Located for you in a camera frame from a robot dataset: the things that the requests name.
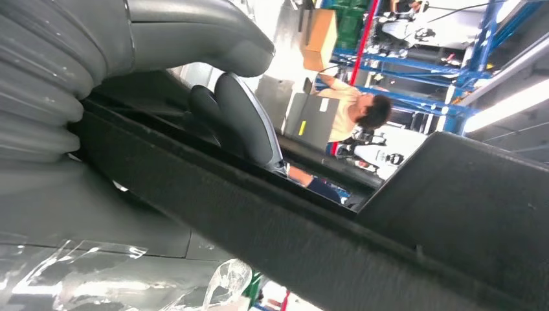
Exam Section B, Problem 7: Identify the white and black machine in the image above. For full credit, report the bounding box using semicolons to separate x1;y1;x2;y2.
381;17;435;49
336;126;430;181

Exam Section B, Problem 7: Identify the black device with yellow label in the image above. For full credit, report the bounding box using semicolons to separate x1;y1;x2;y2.
285;92;341;152

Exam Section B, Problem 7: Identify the blue steel shelf rack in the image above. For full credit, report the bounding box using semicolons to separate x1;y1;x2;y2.
332;0;549;135

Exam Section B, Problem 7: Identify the red barrier belt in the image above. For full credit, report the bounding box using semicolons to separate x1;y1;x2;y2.
348;0;382;87

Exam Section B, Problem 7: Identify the cardboard box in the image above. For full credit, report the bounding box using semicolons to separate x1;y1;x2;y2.
301;9;339;73

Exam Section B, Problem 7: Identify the ceiling light strip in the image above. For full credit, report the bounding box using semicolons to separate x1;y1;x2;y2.
463;79;549;134

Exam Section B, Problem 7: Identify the green crate stack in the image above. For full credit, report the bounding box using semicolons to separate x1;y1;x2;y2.
335;0;372;50

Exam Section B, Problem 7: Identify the stamped sheet metal panel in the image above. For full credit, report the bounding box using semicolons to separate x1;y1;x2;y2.
255;75;296;130

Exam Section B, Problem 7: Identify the person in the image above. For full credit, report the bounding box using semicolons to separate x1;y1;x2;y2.
315;73;392;143
288;165;342;203

